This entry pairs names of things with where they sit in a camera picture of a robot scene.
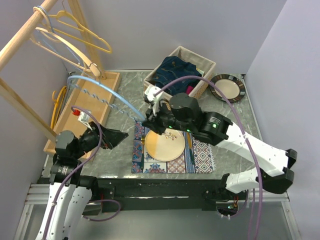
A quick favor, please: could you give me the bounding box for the gold knife green handle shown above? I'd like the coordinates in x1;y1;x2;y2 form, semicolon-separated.
186;133;195;165

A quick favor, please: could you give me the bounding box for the purple cable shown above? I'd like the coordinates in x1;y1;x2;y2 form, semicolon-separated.
42;106;121;240
154;75;265;240

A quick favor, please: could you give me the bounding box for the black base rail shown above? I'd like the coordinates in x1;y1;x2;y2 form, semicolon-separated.
97;178;246;211

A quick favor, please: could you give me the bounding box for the wicker basket with liner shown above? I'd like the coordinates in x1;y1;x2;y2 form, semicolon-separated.
143;45;216;120

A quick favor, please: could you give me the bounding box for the pastel floral skirt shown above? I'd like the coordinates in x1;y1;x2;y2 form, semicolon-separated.
196;68;205;77

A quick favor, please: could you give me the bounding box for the cream wooden hanger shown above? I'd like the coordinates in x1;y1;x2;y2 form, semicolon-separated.
32;6;102;77

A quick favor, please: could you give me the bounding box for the patterned placemat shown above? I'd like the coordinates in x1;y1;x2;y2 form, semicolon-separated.
131;121;215;174

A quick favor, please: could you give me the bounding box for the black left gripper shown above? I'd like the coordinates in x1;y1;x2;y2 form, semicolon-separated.
72;120;128;159

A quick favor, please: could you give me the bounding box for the orange plastic hanger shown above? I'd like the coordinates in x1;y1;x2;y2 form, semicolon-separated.
50;85;67;129

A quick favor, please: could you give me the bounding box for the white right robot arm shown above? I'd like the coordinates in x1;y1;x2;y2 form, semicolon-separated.
142;92;297;200

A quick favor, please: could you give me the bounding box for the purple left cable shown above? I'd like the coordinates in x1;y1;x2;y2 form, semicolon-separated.
42;106;121;240

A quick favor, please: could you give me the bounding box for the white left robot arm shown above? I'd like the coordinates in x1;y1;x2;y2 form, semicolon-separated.
36;121;128;240

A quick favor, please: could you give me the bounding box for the aluminium frame rail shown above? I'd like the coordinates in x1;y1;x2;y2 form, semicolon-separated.
13;183;301;240

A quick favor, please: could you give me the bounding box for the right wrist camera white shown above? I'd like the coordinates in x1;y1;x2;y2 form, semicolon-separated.
143;85;164;116

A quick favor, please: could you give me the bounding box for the yellow cream dinner plate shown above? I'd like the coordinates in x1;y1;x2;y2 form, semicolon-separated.
144;128;186;162

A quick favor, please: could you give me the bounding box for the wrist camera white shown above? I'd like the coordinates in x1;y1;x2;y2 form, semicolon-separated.
72;109;92;129
143;85;164;116

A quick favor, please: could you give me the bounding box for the magenta pleated skirt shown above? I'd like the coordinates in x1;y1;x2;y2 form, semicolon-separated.
186;85;194;95

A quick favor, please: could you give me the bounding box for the blue wire hanger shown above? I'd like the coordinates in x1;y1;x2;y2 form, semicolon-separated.
32;5;87;73

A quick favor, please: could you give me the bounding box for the striped rim dark plate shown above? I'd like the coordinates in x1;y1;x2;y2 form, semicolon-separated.
211;74;246;103

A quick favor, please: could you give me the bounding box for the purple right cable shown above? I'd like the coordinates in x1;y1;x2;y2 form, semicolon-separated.
154;75;265;240

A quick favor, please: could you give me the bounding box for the yellow plastic hanger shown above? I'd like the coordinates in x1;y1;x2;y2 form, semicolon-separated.
48;10;113;54

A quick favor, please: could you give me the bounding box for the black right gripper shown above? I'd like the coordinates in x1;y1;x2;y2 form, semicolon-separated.
141;99;193;135

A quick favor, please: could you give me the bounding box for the light blue wide hanger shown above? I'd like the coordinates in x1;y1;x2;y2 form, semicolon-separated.
67;75;146;122

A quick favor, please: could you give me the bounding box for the gold fork green handle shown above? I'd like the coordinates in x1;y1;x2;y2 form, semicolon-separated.
140;136;145;172

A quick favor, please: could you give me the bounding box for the dark denim skirt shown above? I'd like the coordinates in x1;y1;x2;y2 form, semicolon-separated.
152;56;202;96

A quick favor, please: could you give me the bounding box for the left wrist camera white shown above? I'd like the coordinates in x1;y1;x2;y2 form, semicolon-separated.
72;109;92;129

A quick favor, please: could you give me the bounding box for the wooden clothes rack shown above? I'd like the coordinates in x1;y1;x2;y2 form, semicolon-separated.
0;0;122;161

